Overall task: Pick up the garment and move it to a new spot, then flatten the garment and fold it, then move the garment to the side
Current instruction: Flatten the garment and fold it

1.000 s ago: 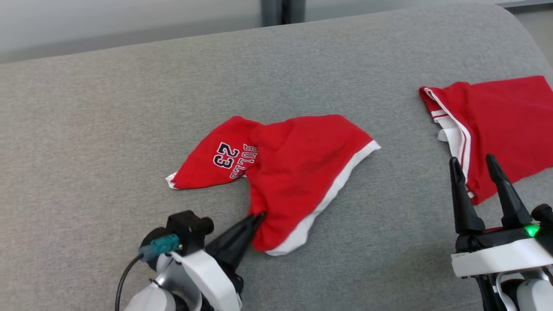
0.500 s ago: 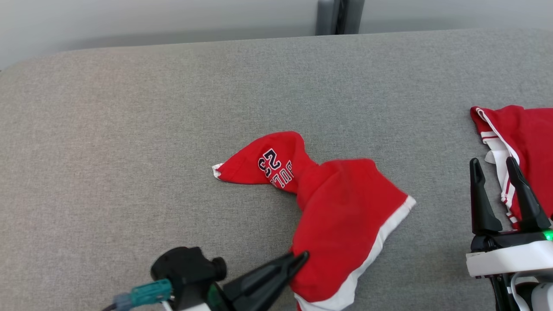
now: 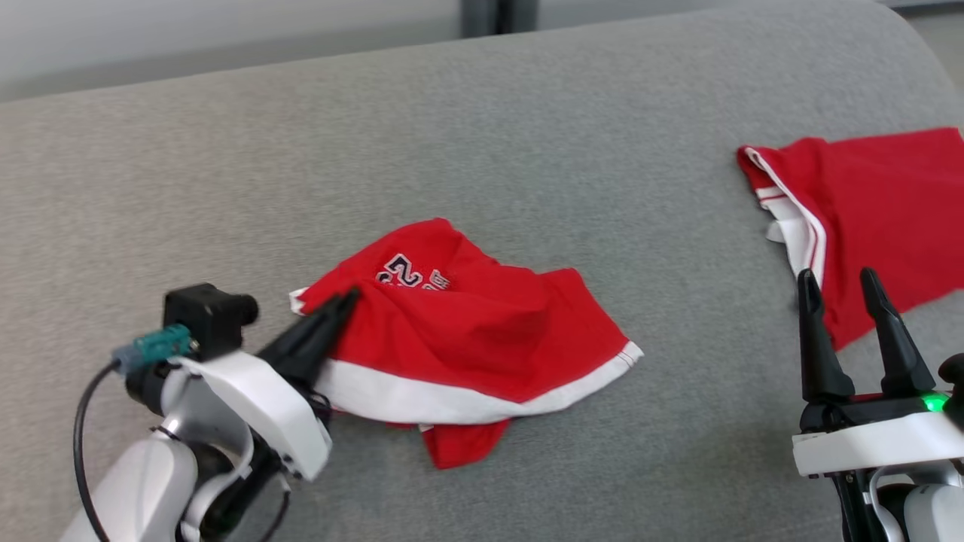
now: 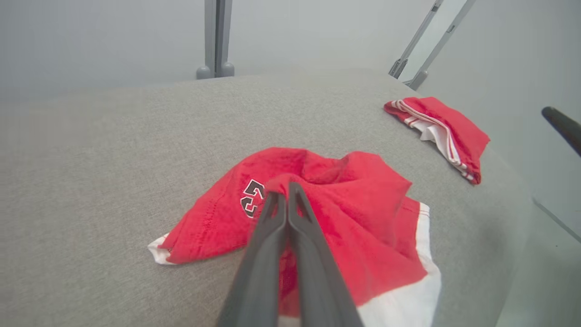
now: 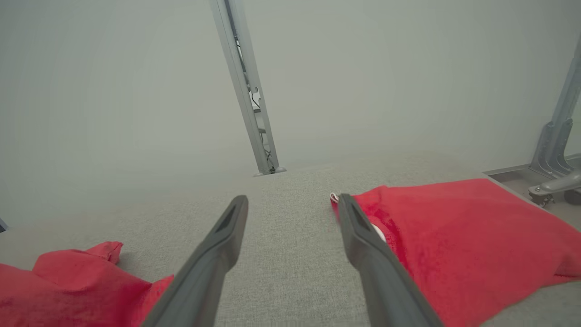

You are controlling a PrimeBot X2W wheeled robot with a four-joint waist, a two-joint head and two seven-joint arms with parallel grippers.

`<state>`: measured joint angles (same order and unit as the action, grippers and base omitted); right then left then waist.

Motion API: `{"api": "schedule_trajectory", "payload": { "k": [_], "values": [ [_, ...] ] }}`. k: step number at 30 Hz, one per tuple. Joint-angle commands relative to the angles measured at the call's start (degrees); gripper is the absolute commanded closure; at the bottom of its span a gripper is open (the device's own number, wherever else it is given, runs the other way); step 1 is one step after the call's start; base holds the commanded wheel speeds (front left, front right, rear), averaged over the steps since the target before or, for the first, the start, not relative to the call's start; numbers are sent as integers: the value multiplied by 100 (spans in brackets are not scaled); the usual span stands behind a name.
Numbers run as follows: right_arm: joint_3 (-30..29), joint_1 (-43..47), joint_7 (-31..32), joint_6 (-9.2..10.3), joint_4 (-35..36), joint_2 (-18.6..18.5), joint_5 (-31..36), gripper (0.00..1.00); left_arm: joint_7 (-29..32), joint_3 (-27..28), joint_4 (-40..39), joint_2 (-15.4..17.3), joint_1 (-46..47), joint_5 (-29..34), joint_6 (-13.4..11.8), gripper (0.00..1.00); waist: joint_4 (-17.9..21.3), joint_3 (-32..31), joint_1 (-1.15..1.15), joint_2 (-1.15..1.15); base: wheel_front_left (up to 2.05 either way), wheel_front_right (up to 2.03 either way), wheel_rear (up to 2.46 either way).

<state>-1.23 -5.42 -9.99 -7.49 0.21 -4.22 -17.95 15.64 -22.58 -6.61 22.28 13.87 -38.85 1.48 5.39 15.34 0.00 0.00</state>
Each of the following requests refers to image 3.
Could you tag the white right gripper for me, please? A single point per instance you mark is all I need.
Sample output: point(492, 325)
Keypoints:
point(874, 444)

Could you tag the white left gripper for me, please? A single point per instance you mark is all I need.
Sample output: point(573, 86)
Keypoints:
point(263, 406)

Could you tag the red white jersey number 23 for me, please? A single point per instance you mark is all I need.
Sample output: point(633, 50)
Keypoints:
point(889, 211)

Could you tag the red shorts white hem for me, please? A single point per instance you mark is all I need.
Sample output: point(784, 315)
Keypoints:
point(482, 331)

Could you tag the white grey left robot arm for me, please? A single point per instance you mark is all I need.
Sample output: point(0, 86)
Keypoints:
point(135, 489)

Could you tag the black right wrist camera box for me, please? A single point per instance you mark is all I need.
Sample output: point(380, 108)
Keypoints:
point(955, 376)

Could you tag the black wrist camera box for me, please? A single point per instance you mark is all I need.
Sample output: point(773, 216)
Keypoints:
point(207, 320)
point(955, 376)

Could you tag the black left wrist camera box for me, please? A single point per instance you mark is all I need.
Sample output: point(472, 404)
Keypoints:
point(207, 320)

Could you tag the grey partition post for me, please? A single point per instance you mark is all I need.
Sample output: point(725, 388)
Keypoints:
point(482, 15)

